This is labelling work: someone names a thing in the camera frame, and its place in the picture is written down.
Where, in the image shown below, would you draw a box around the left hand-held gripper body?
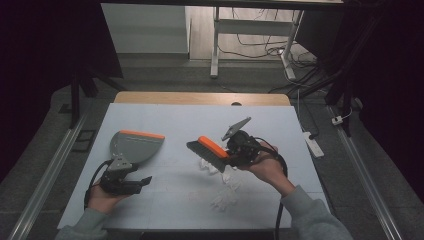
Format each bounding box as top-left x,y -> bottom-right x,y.
99,156 -> 134,197

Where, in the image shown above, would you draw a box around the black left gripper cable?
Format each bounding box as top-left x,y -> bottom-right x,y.
83,159 -> 114,210

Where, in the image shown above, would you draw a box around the wooden table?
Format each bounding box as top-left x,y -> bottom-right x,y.
114,91 -> 292,107

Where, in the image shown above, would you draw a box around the black metal stand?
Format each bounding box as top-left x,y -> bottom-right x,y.
288,19 -> 371,138
59,59 -> 128,130

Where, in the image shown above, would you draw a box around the dark curtain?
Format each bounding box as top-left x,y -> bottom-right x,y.
0,0 -> 124,184
296,0 -> 424,203

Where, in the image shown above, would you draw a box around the white power strip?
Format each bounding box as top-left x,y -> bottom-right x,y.
302,131 -> 325,159

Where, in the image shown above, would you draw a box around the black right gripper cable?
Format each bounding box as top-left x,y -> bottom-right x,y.
251,136 -> 290,240

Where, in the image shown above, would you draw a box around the orange hand brush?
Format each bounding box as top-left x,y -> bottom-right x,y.
185,135 -> 231,174

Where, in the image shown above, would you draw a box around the person's right hand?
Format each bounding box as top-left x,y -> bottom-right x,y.
239,141 -> 296,198

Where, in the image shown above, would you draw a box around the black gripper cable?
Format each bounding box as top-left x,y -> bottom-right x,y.
83,159 -> 114,210
251,136 -> 290,240

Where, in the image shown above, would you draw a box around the grey dustpan with orange edge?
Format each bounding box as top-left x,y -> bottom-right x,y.
109,129 -> 166,165

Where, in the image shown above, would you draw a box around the aluminium rail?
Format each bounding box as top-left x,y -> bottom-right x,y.
327,105 -> 404,240
7,111 -> 90,240

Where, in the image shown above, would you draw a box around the black rectangular floor frame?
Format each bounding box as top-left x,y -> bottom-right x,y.
71,129 -> 98,154

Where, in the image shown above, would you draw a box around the person's left hand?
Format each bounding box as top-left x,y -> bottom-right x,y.
87,182 -> 129,215

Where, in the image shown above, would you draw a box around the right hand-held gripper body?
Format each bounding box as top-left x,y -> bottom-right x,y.
221,116 -> 262,168

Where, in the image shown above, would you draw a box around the white table board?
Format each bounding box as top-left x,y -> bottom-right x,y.
57,102 -> 336,232

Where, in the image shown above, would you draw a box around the white metal desk frame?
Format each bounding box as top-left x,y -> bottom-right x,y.
209,6 -> 305,81

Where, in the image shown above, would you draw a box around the white paper scraps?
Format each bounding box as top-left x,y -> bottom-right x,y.
199,158 -> 242,212

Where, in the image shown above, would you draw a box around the tangle of black floor cables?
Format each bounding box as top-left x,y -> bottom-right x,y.
218,8 -> 331,98

